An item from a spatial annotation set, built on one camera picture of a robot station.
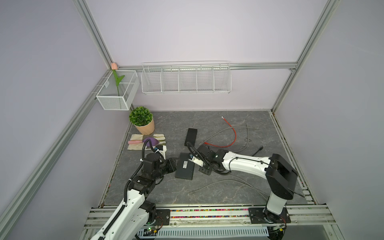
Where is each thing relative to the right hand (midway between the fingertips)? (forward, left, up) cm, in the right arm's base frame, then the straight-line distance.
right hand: (203, 164), depth 87 cm
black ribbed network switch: (+24, +9, -5) cm, 26 cm away
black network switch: (0, +11, -3) cm, 11 cm away
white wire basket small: (+35, +50, +27) cm, 67 cm away
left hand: (-3, +13, +9) cm, 16 cm away
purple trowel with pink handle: (+18, +33, -3) cm, 38 cm away
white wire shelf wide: (+50, +13, +26) cm, 58 cm away
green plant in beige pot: (+27, +39, +11) cm, 49 cm away
